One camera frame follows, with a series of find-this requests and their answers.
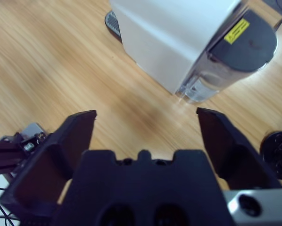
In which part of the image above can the grey camera mount dark post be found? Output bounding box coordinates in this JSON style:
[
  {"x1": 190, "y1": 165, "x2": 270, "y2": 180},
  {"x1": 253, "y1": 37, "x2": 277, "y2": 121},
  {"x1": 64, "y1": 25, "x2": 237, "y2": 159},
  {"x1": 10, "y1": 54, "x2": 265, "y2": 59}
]
[{"x1": 0, "y1": 122, "x2": 51, "y2": 179}]

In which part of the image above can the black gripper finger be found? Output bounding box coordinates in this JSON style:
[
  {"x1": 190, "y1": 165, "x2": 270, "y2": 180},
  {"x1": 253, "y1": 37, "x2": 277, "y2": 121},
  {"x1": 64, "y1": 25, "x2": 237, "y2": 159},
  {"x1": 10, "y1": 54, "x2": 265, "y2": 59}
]
[
  {"x1": 0, "y1": 109, "x2": 98, "y2": 217},
  {"x1": 196, "y1": 107, "x2": 282, "y2": 190}
]

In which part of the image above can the clear water tank black lid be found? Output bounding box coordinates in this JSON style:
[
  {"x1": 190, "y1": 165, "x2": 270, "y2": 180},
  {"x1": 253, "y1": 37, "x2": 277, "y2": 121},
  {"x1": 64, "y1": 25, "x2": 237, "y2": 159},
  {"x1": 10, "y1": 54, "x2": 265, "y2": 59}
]
[{"x1": 175, "y1": 4, "x2": 279, "y2": 105}]

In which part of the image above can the black capsule holder with rods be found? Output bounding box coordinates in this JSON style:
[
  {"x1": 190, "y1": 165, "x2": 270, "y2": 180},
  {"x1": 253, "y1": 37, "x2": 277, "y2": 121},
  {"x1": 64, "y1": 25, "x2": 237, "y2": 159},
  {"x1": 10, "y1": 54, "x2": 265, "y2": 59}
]
[{"x1": 259, "y1": 130, "x2": 282, "y2": 181}]

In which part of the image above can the thin black cable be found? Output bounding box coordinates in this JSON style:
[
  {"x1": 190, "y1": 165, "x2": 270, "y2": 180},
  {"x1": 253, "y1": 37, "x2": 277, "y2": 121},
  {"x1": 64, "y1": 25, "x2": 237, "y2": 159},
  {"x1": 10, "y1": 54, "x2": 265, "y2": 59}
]
[{"x1": 0, "y1": 185, "x2": 21, "y2": 226}]

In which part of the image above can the white capsule coffee machine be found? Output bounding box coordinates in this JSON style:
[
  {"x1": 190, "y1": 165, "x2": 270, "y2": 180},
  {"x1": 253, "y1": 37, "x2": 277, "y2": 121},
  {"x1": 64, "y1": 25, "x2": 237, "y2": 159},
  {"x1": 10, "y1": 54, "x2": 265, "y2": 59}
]
[{"x1": 105, "y1": 0, "x2": 244, "y2": 96}]

